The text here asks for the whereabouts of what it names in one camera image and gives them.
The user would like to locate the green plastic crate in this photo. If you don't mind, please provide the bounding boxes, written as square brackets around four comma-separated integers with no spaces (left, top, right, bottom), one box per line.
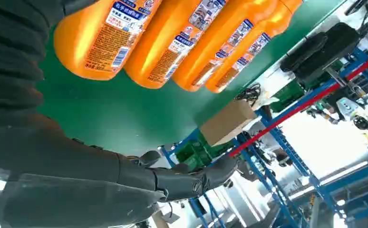
[270,80,306,113]
[174,138,235,173]

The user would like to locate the green table mat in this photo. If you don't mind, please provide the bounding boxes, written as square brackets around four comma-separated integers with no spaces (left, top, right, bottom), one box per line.
[35,0,349,158]

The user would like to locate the red metal bar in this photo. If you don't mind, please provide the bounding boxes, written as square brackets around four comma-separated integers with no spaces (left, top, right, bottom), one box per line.
[228,48,368,158]

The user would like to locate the black padded seat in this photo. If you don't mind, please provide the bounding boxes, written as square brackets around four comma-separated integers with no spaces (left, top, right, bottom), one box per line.
[280,22,361,86]

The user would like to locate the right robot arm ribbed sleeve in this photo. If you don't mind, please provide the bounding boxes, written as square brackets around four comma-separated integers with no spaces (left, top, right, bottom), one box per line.
[0,0,98,128]

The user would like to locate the black cable bundle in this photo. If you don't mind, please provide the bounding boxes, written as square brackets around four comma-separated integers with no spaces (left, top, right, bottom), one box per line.
[234,83,262,107]

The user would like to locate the blue metal rack frame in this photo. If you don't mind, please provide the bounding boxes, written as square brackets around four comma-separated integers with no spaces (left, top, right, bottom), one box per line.
[159,47,368,228]

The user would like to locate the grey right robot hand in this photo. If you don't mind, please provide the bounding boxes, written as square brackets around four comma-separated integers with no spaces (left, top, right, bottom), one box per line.
[0,114,239,228]

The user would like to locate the brown cardboard box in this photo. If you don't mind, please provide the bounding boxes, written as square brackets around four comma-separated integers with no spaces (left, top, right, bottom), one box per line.
[200,100,259,147]

